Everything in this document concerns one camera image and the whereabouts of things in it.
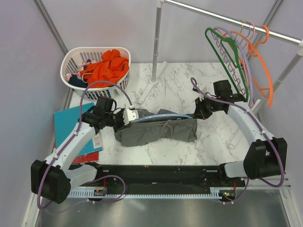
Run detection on orange hanger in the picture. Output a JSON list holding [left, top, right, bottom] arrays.
[[231, 25, 274, 107]]

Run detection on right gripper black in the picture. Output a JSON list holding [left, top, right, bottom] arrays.
[[194, 95, 223, 120]]

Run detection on navy pink garment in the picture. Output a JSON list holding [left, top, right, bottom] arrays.
[[64, 59, 96, 88]]

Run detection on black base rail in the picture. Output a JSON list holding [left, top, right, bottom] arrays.
[[84, 164, 245, 195]]

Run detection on white cable duct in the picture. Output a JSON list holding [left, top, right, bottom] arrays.
[[67, 187, 222, 200]]

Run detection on green hanger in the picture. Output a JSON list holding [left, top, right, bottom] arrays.
[[205, 27, 250, 102]]

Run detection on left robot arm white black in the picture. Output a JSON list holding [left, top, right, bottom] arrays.
[[30, 96, 123, 204]]

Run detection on pink hanger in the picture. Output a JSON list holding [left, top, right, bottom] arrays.
[[239, 21, 256, 107]]

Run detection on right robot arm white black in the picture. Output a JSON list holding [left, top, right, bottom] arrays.
[[190, 78, 287, 186]]

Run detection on lilac hanger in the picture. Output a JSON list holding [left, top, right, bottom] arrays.
[[214, 26, 253, 107]]

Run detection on light blue hanger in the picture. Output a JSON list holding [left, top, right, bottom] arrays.
[[132, 113, 194, 123]]

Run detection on metal clothes rack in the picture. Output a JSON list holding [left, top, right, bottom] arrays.
[[138, 0, 303, 104]]

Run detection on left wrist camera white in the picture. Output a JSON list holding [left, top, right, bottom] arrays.
[[123, 105, 139, 125]]

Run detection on teal folder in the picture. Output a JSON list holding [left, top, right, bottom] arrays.
[[54, 106, 103, 157]]

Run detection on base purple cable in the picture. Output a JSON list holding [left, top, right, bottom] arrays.
[[86, 175, 127, 204]]

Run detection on orange garment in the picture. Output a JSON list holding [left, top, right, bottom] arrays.
[[80, 49, 129, 86]]

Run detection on white laundry basket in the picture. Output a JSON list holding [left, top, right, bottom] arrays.
[[60, 46, 132, 101]]

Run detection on red folder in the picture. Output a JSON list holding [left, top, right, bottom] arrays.
[[53, 141, 100, 165]]

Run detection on grey shorts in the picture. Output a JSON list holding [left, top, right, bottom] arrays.
[[114, 117, 197, 147]]

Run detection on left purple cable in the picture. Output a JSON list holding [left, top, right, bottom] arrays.
[[37, 80, 135, 210]]

